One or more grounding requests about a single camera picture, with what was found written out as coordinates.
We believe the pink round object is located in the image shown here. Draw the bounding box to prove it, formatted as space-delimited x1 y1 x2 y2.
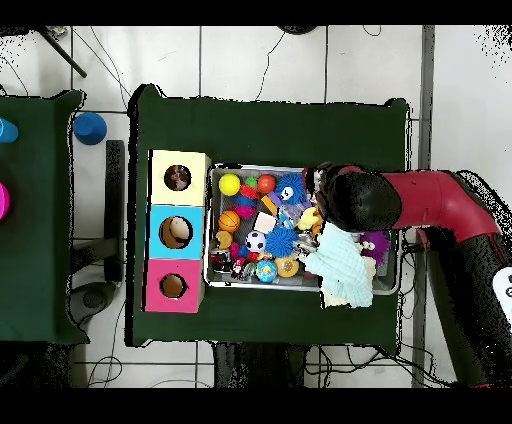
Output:
0 181 11 222

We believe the orange ball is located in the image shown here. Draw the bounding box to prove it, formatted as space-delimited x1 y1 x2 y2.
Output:
257 173 278 194

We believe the small soccer ball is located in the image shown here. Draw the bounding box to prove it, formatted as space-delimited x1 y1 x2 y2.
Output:
245 231 267 253

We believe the small basketball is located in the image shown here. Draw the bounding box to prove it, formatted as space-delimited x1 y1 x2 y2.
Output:
219 210 241 233

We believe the mint green cloth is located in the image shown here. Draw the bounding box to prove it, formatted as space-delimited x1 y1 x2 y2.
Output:
302 222 376 308

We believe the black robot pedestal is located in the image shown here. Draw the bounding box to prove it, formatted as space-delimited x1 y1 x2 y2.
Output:
211 342 313 389

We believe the light blue cup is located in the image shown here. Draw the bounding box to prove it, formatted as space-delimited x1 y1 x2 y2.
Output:
0 117 19 145

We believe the globe print ball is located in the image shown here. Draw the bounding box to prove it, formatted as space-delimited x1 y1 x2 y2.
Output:
255 259 279 284

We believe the person's foot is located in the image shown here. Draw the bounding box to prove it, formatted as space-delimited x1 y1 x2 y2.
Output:
277 25 320 37

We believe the wooden box with three holes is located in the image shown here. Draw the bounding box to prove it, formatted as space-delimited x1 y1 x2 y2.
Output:
143 148 212 315

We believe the blue spiky rubber ball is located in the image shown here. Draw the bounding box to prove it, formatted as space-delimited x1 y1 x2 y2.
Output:
263 225 299 259

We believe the purple spiky toy with eyes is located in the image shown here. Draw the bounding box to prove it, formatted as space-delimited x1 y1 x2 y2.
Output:
359 231 392 265

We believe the shallow clear mesh bin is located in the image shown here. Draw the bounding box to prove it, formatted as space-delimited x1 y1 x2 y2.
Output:
204 163 405 296

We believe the yellow ball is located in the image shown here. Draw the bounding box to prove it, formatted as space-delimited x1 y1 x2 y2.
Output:
218 172 242 197

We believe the dark green table cloth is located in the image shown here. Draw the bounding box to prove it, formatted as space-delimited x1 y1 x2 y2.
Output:
0 87 88 347
127 83 411 353

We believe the plain wooden block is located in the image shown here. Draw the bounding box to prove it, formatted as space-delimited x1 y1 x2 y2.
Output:
252 211 278 235

